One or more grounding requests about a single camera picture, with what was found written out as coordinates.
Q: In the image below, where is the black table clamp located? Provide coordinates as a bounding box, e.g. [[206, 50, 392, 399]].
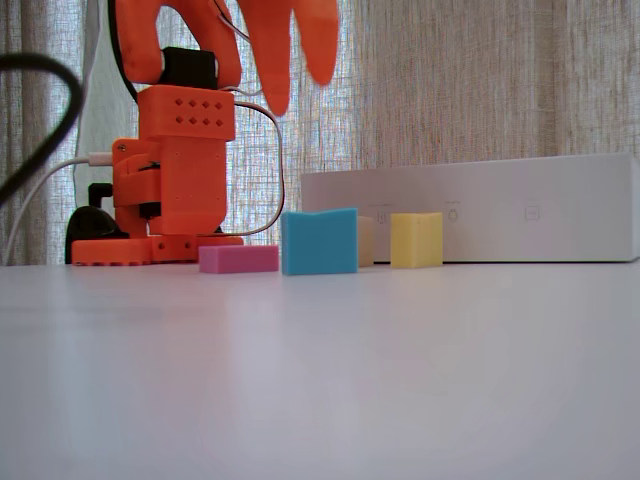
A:
[[64, 182, 131, 264]]

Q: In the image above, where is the thick black cable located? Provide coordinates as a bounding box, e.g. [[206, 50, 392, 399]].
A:
[[0, 52, 85, 204]]

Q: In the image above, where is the beige foam cuboid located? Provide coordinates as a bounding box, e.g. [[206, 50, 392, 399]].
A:
[[356, 215, 375, 268]]

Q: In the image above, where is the yellow foam cuboid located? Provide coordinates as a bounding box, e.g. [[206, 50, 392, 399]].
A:
[[390, 211, 444, 270]]

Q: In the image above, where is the white usb cable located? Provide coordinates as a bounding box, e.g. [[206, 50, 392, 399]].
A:
[[4, 152, 116, 266]]

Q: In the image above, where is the white cardboard box bin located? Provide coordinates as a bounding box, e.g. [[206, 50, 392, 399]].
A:
[[300, 152, 640, 265]]

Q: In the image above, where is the red white black servo cable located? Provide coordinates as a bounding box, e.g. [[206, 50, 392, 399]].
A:
[[219, 87, 287, 239], [207, 0, 251, 44]]

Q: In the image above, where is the beige woven curtain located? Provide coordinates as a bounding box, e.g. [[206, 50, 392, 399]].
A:
[[0, 0, 640, 266]]

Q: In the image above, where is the orange moving gripper finger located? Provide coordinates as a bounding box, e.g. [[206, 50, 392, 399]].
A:
[[238, 0, 294, 117]]

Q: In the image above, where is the blue foam cuboid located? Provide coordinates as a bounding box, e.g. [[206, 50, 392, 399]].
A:
[[280, 207, 360, 277]]

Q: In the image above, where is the pink foam cuboid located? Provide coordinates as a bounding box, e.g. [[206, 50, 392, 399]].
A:
[[198, 244, 280, 275]]

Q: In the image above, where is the orange fixed gripper finger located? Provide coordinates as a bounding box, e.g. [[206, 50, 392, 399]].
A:
[[291, 0, 340, 87]]

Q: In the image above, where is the light grey fabric sheet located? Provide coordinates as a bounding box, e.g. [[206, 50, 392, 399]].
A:
[[74, 0, 141, 211]]

